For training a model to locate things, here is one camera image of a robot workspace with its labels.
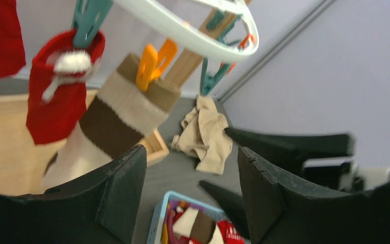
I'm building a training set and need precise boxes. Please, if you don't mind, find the wooden hanger stand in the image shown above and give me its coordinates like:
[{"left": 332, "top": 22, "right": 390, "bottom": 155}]
[{"left": 0, "top": 0, "right": 253, "bottom": 197}]

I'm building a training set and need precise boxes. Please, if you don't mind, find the beige cloth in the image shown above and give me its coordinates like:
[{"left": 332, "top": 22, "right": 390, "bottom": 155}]
[{"left": 170, "top": 95, "right": 233, "bottom": 175}]

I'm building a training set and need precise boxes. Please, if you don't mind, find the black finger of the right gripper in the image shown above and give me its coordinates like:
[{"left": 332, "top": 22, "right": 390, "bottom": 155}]
[{"left": 198, "top": 180, "right": 250, "bottom": 239}]

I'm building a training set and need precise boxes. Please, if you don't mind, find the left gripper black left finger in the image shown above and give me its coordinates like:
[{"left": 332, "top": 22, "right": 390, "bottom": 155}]
[{"left": 0, "top": 145, "right": 147, "bottom": 243}]

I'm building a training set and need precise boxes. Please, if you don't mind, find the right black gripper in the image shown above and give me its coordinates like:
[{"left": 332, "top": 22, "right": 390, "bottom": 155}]
[{"left": 224, "top": 127, "right": 390, "bottom": 193}]

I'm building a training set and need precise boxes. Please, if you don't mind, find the red white patterned sock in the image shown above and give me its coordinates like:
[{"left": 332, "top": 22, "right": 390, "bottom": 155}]
[{"left": 217, "top": 220, "right": 245, "bottom": 244}]

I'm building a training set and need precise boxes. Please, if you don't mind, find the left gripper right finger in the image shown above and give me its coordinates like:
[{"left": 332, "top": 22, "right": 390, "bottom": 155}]
[{"left": 238, "top": 147, "right": 390, "bottom": 243}]

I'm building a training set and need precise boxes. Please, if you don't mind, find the blue plastic basket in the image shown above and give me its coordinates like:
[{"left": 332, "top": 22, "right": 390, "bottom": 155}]
[{"left": 147, "top": 191, "right": 250, "bottom": 243}]

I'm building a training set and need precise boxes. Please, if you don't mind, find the white round clip hanger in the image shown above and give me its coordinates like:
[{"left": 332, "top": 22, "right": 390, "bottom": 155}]
[{"left": 114, "top": 0, "right": 259, "bottom": 63}]

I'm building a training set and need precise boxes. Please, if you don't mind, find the teal clothes peg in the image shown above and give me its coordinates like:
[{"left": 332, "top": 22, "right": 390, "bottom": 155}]
[
  {"left": 72, "top": 0, "right": 113, "bottom": 48},
  {"left": 200, "top": 11, "right": 242, "bottom": 96}
]

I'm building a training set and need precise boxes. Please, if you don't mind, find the orange clothes peg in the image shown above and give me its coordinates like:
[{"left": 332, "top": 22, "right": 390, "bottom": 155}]
[{"left": 136, "top": 39, "right": 178, "bottom": 92}]

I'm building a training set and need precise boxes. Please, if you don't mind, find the beige brown striped sock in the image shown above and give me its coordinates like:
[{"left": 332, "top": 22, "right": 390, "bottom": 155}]
[{"left": 41, "top": 53, "right": 181, "bottom": 189}]

